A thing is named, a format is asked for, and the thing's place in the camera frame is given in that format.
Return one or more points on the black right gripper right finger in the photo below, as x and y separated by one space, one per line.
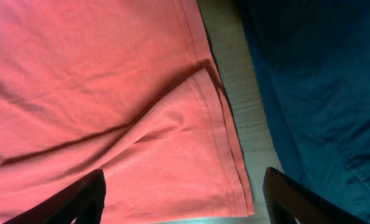
288 202

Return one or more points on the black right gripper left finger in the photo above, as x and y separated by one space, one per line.
80 203

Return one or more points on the red orange t-shirt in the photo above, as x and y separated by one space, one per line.
128 87

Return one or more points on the navy blue garment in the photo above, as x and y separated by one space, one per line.
312 63

